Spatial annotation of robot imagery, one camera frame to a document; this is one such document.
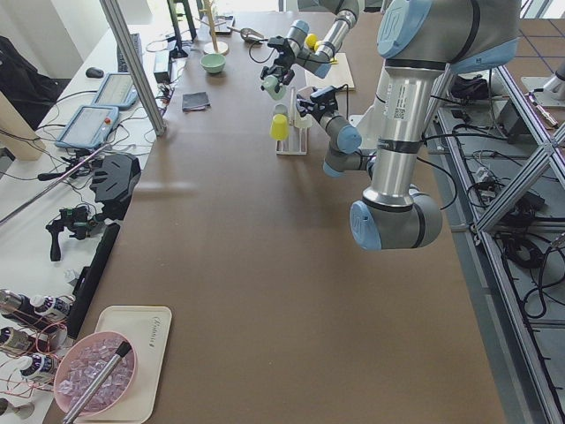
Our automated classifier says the black computer mouse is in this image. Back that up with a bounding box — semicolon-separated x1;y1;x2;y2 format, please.
85;67;105;79

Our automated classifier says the black perforated plastic part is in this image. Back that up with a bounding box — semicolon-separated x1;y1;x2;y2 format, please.
90;154;141;222

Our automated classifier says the blue tablet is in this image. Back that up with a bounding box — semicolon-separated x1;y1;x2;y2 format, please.
92;72;138;110
55;105;119;149

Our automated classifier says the blue tablet near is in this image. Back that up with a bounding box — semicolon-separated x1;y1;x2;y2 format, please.
55;105;119;149

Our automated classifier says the aluminium frame post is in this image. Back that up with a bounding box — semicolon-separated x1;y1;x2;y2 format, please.
100;0;166;137

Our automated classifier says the grey folded cloth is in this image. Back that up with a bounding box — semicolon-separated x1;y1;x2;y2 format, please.
181;92;210;112

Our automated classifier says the green cup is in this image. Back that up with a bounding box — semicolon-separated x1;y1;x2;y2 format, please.
260;75;286;101

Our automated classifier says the white wire cup rack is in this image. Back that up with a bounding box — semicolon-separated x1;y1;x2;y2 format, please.
275;87;312;155

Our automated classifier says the wooden stand with base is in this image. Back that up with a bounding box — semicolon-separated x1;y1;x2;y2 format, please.
200;0;230;56

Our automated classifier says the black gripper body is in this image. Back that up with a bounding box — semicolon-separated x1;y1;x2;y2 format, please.
260;36;296;87
296;86;343;119

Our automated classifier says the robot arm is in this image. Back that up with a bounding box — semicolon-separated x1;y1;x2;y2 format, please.
297;1;521;250
260;0;359;98

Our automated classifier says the cream plastic tray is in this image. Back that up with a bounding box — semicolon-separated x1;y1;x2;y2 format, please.
54;306;172;423

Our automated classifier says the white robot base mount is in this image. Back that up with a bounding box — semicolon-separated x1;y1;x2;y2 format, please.
349;113;380;153

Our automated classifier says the metal rod black tip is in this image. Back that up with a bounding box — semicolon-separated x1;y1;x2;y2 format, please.
62;341;132;424

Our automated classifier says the whole yellow lemon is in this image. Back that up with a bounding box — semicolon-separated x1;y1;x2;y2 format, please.
305;33;321;51

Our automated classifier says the blue tablet far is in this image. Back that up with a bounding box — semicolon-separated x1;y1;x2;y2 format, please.
92;72;138;110

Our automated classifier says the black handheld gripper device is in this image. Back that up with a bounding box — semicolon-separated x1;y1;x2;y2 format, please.
46;206;106;261

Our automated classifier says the grey cup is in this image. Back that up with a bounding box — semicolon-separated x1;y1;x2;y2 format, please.
273;103;288;117

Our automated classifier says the wooden cutting board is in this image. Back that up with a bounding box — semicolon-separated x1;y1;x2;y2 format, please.
305;53;355;90

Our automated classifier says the pink bowl of ice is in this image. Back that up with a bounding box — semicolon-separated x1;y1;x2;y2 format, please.
54;331;137;417

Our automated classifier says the yellow cup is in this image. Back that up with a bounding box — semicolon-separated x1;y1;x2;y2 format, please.
269;114;290;140

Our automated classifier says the green bowl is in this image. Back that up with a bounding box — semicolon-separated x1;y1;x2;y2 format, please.
200;53;226;74

